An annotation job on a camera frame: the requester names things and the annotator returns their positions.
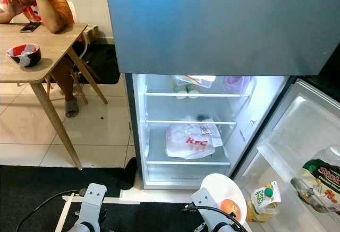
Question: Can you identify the juice carton green cap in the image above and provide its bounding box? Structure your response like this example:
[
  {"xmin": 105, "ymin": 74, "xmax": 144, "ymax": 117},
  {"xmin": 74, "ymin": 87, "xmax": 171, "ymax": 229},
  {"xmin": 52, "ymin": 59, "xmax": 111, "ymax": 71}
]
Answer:
[{"xmin": 247, "ymin": 181, "xmax": 282, "ymax": 223}]

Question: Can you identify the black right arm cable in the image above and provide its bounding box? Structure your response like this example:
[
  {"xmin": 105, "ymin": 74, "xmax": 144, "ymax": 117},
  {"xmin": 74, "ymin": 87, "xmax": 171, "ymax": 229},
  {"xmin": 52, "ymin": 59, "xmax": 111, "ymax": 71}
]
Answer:
[{"xmin": 183, "ymin": 203, "xmax": 250, "ymax": 232}]

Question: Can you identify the white food tray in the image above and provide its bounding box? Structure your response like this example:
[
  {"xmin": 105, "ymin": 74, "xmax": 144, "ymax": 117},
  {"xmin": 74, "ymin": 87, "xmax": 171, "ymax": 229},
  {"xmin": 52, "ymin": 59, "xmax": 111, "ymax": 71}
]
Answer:
[{"xmin": 173, "ymin": 75, "xmax": 217, "ymax": 88}]

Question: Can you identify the green snack bag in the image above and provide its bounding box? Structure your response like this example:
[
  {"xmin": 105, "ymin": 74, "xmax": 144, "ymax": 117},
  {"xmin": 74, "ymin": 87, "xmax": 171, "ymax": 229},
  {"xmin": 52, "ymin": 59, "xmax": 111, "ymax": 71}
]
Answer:
[{"xmin": 291, "ymin": 146, "xmax": 340, "ymax": 214}]

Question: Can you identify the small white drink bottle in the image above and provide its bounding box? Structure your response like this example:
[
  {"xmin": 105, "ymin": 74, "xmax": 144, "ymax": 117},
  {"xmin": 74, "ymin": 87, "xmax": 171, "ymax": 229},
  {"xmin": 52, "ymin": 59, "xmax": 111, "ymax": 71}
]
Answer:
[
  {"xmin": 186, "ymin": 83, "xmax": 200, "ymax": 100},
  {"xmin": 171, "ymin": 79, "xmax": 186, "ymax": 100}
]

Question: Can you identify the red orange tomato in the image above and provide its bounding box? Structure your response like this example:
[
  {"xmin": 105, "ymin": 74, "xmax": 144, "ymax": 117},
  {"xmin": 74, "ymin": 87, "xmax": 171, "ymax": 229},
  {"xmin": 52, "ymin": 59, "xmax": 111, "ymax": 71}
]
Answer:
[{"xmin": 219, "ymin": 199, "xmax": 242, "ymax": 220}]

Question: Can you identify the light wooden dining table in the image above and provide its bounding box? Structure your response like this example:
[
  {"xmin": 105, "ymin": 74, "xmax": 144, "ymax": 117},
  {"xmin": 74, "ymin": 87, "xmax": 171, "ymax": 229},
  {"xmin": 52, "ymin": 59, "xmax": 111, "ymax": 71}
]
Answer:
[{"xmin": 0, "ymin": 22, "xmax": 109, "ymax": 171}]

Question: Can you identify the white KFC plastic bag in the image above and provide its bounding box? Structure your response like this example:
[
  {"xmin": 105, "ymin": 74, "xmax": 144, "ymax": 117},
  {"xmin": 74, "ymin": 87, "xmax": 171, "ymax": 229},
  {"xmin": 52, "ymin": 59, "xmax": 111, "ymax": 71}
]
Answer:
[{"xmin": 165, "ymin": 117, "xmax": 224, "ymax": 160}]

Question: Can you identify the person in orange jersey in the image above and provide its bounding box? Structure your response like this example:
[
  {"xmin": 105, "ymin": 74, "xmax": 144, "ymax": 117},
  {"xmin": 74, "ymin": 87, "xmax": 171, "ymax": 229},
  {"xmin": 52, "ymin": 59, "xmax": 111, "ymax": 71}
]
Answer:
[{"xmin": 0, "ymin": 0, "xmax": 86, "ymax": 119}]

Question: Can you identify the black smartphone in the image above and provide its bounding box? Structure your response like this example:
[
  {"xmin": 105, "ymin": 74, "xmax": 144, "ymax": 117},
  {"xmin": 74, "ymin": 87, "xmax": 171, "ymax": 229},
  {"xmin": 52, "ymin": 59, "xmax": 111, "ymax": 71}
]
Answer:
[{"xmin": 20, "ymin": 22, "xmax": 42, "ymax": 33}]

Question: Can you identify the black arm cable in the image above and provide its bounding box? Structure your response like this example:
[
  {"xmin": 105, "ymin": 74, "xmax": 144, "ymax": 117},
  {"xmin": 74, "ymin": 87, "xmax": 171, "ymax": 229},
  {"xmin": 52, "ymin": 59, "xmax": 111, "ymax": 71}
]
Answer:
[
  {"xmin": 183, "ymin": 203, "xmax": 250, "ymax": 232},
  {"xmin": 15, "ymin": 188, "xmax": 88, "ymax": 232}
]

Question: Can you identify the white round plate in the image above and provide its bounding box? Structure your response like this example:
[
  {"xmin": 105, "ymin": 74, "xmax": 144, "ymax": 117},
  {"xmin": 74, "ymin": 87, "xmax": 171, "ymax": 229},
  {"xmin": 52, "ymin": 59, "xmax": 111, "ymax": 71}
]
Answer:
[{"xmin": 199, "ymin": 173, "xmax": 248, "ymax": 226}]

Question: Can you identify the black shoe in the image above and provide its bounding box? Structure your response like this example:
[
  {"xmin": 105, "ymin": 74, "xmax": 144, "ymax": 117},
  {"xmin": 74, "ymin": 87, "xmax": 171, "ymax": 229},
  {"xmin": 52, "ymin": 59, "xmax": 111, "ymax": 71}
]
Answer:
[{"xmin": 120, "ymin": 157, "xmax": 139, "ymax": 190}]

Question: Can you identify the white floor tape strip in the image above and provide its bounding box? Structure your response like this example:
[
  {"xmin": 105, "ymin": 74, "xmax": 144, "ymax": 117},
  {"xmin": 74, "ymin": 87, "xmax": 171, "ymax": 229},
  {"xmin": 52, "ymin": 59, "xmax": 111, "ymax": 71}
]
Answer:
[
  {"xmin": 64, "ymin": 192, "xmax": 139, "ymax": 203},
  {"xmin": 53, "ymin": 197, "xmax": 74, "ymax": 232}
]

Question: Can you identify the silver freezer door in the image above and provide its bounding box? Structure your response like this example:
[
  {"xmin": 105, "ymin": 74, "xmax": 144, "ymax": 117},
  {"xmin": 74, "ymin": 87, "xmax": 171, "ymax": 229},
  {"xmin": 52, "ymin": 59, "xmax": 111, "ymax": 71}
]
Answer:
[{"xmin": 104, "ymin": 0, "xmax": 340, "ymax": 76}]

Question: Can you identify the red black bowl with paper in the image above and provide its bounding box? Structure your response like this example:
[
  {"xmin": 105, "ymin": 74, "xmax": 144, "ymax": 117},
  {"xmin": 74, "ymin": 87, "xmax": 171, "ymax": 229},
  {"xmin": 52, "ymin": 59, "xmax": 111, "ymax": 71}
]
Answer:
[{"xmin": 6, "ymin": 43, "xmax": 42, "ymax": 68}]

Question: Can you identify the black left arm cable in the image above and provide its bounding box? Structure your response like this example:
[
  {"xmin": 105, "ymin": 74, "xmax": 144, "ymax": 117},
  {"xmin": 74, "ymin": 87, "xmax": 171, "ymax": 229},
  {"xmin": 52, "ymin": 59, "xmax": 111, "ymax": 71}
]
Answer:
[{"xmin": 15, "ymin": 188, "xmax": 88, "ymax": 232}]

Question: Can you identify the silver fridge cabinet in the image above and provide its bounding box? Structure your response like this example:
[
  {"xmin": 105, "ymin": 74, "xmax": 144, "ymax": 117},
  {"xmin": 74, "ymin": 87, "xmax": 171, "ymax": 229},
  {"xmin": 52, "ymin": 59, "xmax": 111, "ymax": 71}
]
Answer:
[{"xmin": 125, "ymin": 73, "xmax": 293, "ymax": 190}]

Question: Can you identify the large black foam panel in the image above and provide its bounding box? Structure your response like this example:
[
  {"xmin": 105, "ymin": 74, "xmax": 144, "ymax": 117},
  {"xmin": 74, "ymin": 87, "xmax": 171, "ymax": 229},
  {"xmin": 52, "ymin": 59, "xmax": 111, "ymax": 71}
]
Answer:
[{"xmin": 77, "ymin": 40, "xmax": 123, "ymax": 85}]

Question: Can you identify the purple plastic container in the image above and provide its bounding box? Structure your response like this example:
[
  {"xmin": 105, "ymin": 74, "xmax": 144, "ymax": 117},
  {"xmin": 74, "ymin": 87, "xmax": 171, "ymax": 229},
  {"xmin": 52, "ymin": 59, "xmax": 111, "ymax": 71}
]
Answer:
[{"xmin": 222, "ymin": 75, "xmax": 258, "ymax": 94}]

